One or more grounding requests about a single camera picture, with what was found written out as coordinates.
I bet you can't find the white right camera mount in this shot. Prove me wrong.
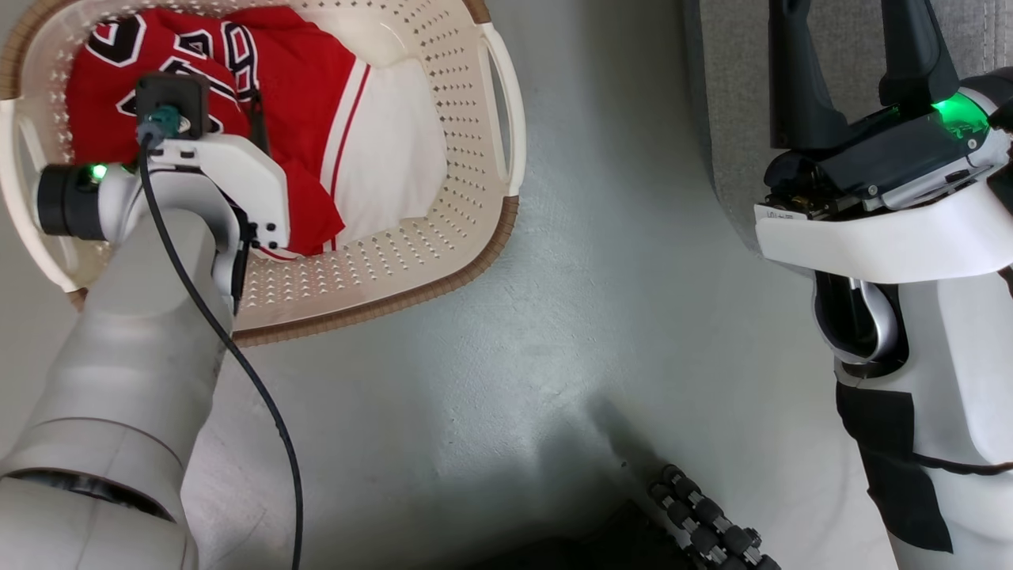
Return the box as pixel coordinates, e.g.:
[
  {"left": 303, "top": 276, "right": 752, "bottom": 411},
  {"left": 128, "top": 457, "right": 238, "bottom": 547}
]
[{"left": 754, "top": 180, "right": 1013, "bottom": 284}]

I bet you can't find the red and white jersey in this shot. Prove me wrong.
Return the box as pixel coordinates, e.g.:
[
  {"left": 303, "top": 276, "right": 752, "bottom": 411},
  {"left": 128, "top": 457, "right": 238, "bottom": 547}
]
[{"left": 64, "top": 6, "right": 449, "bottom": 261}]

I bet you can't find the white brown-rimmed laundry basket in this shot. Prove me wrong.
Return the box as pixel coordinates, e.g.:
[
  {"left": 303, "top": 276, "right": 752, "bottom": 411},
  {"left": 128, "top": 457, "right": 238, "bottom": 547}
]
[{"left": 0, "top": 0, "right": 528, "bottom": 348}]

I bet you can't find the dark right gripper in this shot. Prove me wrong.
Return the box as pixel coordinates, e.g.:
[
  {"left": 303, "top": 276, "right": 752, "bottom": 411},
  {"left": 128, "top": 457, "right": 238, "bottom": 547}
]
[{"left": 762, "top": 0, "right": 1013, "bottom": 222}]

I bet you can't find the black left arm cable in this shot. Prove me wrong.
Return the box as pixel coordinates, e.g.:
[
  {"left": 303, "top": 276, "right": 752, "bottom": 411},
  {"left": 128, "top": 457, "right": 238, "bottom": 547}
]
[{"left": 137, "top": 131, "right": 305, "bottom": 570}]

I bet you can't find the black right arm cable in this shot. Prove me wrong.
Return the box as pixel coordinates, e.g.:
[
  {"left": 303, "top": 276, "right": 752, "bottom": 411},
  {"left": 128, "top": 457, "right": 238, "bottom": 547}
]
[{"left": 909, "top": 450, "right": 1013, "bottom": 477}]

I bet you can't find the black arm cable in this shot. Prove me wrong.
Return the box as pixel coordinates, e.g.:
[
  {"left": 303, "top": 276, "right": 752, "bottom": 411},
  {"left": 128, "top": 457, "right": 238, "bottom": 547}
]
[
  {"left": 909, "top": 450, "right": 1013, "bottom": 477},
  {"left": 137, "top": 131, "right": 305, "bottom": 570}
]

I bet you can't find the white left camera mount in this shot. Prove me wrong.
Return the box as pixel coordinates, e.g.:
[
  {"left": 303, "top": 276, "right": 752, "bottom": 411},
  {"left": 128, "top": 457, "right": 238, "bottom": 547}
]
[{"left": 95, "top": 132, "right": 291, "bottom": 253}]

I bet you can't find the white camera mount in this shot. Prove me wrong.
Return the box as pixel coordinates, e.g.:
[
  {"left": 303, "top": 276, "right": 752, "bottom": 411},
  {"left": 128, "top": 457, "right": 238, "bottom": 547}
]
[
  {"left": 754, "top": 180, "right": 1013, "bottom": 284},
  {"left": 95, "top": 132, "right": 291, "bottom": 253}
]

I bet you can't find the grey fabric sofa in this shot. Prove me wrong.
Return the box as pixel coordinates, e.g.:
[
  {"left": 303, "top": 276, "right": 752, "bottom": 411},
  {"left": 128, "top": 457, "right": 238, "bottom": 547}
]
[{"left": 684, "top": 0, "right": 1013, "bottom": 256}]

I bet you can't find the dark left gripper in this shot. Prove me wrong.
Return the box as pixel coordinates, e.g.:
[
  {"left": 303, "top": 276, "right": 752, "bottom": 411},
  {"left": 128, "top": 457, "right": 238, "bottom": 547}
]
[{"left": 230, "top": 88, "right": 272, "bottom": 316}]

